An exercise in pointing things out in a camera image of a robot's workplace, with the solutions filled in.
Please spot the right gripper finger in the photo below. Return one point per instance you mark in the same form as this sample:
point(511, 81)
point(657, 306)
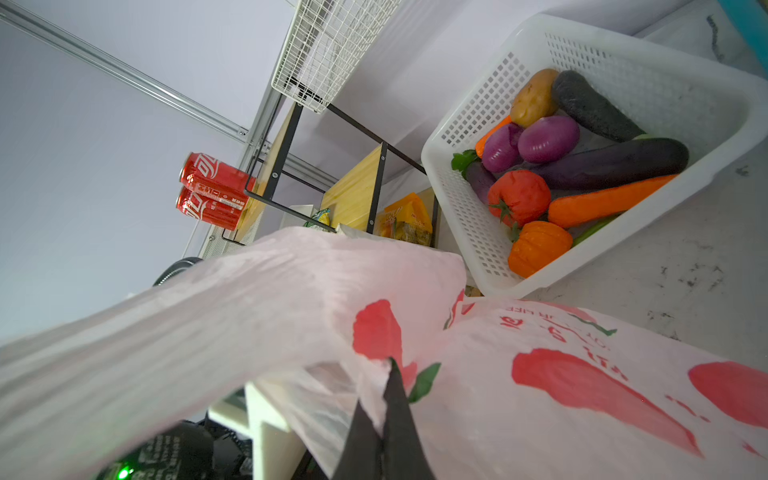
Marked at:
point(395, 452)

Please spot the pink plastic grocery bag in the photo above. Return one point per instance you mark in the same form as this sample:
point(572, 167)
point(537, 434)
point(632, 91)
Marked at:
point(374, 356)

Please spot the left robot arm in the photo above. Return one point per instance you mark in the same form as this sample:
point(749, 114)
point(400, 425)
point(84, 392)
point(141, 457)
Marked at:
point(202, 450)

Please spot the orange snack packet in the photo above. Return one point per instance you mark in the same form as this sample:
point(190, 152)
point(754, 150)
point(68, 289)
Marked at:
point(406, 220)

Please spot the small yellow-green snack bag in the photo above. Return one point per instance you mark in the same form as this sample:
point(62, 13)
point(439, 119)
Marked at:
point(320, 220)

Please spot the red toy tomato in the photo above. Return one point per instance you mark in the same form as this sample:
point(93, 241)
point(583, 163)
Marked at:
point(519, 197)

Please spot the orange toy carrot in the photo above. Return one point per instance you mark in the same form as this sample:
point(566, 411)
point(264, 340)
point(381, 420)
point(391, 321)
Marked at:
point(575, 210)

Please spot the red cola can right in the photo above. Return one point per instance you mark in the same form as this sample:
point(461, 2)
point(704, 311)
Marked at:
point(207, 210)

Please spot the red cola can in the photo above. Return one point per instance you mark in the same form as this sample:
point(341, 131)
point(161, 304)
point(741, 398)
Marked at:
point(207, 210)
point(214, 172)

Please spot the purple toy onion left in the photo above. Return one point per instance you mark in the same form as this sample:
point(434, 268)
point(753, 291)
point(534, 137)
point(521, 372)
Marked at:
point(501, 151)

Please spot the purple toy onion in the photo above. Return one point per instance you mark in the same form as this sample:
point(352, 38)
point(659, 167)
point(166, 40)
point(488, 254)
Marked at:
point(549, 139)
point(501, 151)

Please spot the purple toy eggplant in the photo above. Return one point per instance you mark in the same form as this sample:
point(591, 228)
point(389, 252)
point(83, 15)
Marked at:
point(615, 165)

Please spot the red cola can left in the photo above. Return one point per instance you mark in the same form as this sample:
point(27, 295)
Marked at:
point(214, 172)

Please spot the purple toy onion right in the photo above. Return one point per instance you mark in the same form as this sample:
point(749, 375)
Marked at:
point(549, 139)

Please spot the brown toy potato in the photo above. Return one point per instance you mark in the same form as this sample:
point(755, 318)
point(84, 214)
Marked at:
point(535, 100)

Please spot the dark toy cucumber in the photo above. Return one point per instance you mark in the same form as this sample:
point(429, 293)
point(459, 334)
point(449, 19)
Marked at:
point(578, 99)

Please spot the teal plastic basket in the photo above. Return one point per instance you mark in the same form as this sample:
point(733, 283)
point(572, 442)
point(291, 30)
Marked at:
point(749, 17)

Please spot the wooden black-frame shelf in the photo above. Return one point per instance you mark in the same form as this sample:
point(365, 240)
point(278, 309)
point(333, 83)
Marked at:
point(367, 176)

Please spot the white wire wall basket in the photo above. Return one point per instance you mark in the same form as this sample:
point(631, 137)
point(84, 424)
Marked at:
point(324, 45)

